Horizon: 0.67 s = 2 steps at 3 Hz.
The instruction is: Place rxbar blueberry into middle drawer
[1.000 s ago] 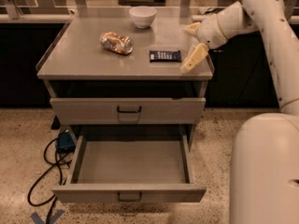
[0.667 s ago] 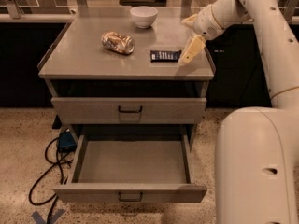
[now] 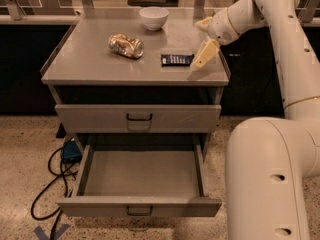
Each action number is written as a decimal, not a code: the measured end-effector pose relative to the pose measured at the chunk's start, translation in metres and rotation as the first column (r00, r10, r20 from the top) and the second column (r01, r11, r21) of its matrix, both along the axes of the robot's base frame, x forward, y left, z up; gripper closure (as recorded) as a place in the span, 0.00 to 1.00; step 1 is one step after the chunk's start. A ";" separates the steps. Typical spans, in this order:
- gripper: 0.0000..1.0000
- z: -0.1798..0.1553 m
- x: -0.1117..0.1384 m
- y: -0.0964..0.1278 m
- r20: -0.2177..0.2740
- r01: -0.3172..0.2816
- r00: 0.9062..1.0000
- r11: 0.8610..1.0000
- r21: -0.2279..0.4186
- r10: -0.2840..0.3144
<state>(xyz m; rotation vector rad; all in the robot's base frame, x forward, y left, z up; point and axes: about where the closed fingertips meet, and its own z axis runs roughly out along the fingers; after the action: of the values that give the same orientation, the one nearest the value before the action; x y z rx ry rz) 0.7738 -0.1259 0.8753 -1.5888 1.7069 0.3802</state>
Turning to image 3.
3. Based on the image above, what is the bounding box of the open grey lower drawer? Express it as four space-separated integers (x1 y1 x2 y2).
58 144 222 217

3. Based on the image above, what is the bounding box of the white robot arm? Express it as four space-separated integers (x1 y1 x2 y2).
192 0 320 240

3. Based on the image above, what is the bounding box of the blue rxbar blueberry wrapper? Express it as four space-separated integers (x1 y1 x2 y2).
161 54 194 67

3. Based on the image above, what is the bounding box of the blue power adapter box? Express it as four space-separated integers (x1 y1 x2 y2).
61 140 82 164

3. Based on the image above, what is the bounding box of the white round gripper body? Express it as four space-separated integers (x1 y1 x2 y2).
207 0 266 45

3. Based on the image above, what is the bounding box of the crushed metallic soda can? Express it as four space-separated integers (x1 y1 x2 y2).
108 34 144 59

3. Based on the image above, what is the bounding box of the glass railing barrier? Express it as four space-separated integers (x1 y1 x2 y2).
0 0 320 27

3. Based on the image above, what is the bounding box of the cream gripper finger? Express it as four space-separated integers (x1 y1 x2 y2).
190 39 220 71
194 17 212 33

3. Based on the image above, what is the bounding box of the black floor cable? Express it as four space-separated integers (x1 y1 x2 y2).
29 146 79 240

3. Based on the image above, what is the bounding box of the closed grey upper drawer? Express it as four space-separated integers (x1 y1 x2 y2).
55 104 221 133

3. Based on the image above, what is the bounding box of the blue tape floor marker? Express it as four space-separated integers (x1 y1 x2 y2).
33 224 70 240

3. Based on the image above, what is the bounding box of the grey drawer cabinet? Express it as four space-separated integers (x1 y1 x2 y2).
39 7 231 198

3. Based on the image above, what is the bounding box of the white ceramic bowl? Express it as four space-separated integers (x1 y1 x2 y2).
139 7 169 31

